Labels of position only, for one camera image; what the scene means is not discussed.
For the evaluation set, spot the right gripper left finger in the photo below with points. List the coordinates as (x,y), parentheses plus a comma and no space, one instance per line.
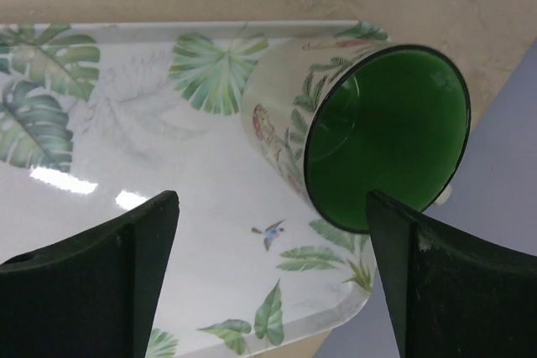
(93,294)

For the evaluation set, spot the green cup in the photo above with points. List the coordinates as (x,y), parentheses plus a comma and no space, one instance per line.
(338,117)

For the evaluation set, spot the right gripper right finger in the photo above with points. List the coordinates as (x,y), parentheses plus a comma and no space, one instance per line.
(449,293)

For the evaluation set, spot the leaf pattern tray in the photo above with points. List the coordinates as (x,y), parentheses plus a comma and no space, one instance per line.
(98,118)

